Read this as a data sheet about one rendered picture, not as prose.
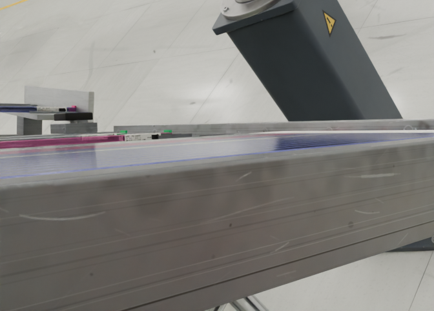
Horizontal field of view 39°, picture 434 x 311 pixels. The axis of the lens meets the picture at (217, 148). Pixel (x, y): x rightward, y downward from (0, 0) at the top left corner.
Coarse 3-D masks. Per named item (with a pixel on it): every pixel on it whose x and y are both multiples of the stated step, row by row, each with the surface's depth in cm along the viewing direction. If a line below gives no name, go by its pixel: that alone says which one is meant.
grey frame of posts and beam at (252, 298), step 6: (240, 300) 126; (246, 300) 129; (252, 300) 129; (258, 300) 130; (234, 306) 129; (240, 306) 127; (246, 306) 128; (252, 306) 130; (258, 306) 130; (264, 306) 132
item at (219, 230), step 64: (0, 192) 19; (64, 192) 21; (128, 192) 23; (192, 192) 25; (256, 192) 27; (320, 192) 30; (384, 192) 35; (0, 256) 19; (64, 256) 21; (128, 256) 23; (192, 256) 25; (256, 256) 27; (320, 256) 31
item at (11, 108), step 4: (0, 108) 111; (4, 108) 111; (8, 108) 112; (12, 108) 112; (16, 108) 113; (20, 108) 113; (24, 108) 114; (28, 108) 114; (32, 108) 115; (36, 108) 115; (68, 108) 119; (72, 108) 120
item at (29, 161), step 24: (96, 144) 52; (120, 144) 50; (144, 144) 48; (168, 144) 47; (192, 144) 45; (216, 144) 44; (240, 144) 43; (264, 144) 42; (288, 144) 40; (312, 144) 39; (336, 144) 38; (0, 168) 27; (24, 168) 27; (48, 168) 26; (72, 168) 26; (96, 168) 26
